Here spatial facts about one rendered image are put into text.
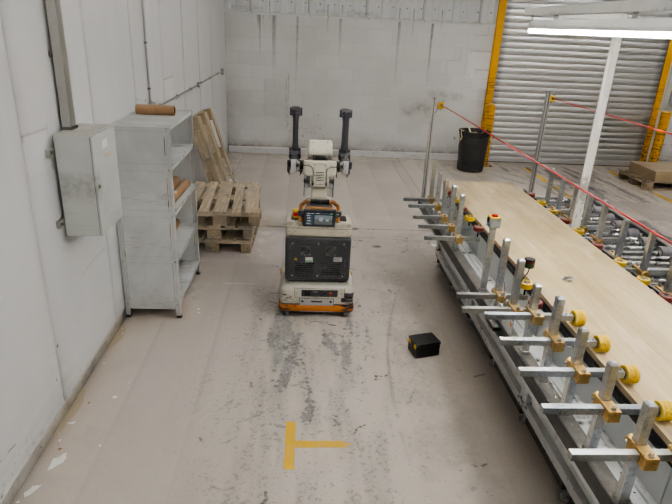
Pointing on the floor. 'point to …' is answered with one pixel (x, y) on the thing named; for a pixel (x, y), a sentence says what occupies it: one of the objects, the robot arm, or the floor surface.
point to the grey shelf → (156, 209)
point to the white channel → (605, 68)
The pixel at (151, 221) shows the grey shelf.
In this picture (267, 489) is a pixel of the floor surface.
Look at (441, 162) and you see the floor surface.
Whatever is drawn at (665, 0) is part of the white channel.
